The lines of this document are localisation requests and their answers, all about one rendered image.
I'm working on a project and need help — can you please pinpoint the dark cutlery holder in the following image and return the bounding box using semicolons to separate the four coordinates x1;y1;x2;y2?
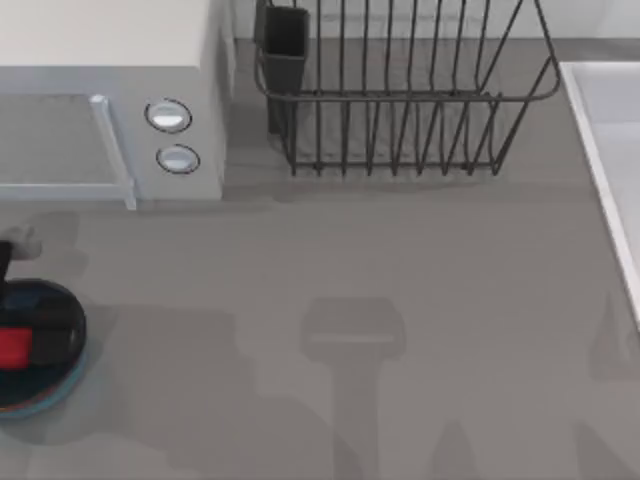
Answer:
254;3;312;137

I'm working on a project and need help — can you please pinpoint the white sink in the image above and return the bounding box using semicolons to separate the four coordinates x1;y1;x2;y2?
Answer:
558;60;640;335

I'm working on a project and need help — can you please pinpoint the pale microwave oven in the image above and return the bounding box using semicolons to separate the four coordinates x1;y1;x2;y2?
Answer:
0;0;237;212

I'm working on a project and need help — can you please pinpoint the large round microwave knob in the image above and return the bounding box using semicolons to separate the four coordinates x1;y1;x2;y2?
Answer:
143;97;194;136

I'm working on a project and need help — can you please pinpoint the dark wire dish rack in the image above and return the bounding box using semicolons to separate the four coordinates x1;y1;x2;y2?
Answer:
253;0;562;178

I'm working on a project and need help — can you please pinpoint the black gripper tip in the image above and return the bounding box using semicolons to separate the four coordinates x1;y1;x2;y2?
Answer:
0;240;15;282

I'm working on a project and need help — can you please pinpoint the red and black block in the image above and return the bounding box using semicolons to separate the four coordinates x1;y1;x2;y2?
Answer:
0;318;85;370

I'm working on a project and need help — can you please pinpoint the grey microwave door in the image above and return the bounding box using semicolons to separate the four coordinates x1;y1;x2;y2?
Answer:
0;93;138;211

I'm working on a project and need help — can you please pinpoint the small round microwave knob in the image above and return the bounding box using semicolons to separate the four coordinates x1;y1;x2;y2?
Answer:
155;143;202;176

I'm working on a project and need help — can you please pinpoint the black and blue bowl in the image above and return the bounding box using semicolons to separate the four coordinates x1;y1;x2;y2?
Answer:
0;278;89;419

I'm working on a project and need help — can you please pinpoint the pale microwave door handle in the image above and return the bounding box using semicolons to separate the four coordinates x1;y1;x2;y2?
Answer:
89;94;138;211

